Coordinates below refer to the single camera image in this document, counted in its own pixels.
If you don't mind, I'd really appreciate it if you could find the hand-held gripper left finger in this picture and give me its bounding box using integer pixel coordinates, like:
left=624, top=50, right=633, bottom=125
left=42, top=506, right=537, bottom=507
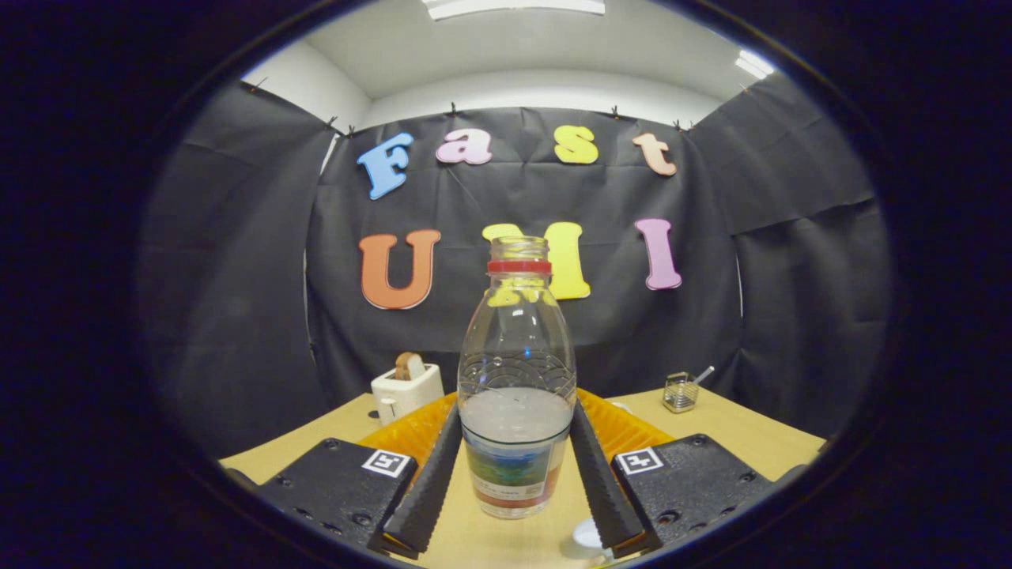
left=255, top=393, right=462, bottom=560

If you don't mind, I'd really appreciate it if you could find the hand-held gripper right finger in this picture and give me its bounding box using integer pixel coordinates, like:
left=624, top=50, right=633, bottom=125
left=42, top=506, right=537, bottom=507
left=571, top=387, right=780, bottom=558

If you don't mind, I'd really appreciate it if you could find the pale blue cup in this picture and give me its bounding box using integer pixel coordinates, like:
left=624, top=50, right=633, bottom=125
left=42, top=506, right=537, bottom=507
left=563, top=518, right=611, bottom=562

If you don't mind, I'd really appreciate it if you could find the clear plastic juice bottle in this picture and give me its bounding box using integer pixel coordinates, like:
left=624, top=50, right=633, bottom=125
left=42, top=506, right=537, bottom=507
left=458, top=236, right=578, bottom=520

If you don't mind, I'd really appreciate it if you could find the white toaster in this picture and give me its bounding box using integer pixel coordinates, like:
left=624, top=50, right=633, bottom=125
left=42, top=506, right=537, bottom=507
left=371, top=363, right=445, bottom=428

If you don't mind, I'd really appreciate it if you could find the wooden table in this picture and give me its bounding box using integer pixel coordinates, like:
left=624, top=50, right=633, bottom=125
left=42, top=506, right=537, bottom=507
left=220, top=386, right=827, bottom=569

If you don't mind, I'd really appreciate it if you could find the small ceiling light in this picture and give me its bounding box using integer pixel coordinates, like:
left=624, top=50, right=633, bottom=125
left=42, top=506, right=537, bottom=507
left=735, top=49, right=776, bottom=80

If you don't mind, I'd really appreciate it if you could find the long ceiling light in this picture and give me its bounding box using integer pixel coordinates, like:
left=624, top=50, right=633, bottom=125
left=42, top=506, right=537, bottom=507
left=421, top=0, right=606, bottom=21

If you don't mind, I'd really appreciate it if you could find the wire mesh holder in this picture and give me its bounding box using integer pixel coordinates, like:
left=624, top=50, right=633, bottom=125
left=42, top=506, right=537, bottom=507
left=663, top=371, right=699, bottom=414

